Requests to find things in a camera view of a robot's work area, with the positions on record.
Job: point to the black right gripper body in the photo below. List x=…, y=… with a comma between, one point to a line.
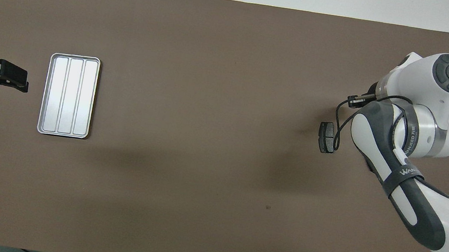
x=370, y=91

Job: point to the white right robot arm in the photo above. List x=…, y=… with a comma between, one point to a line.
x=432, y=85

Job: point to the silver metal tray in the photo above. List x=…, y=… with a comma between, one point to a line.
x=70, y=95

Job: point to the rectangular dark grey brake pad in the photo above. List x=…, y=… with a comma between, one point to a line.
x=327, y=137

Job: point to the brown table mat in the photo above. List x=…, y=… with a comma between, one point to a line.
x=178, y=203

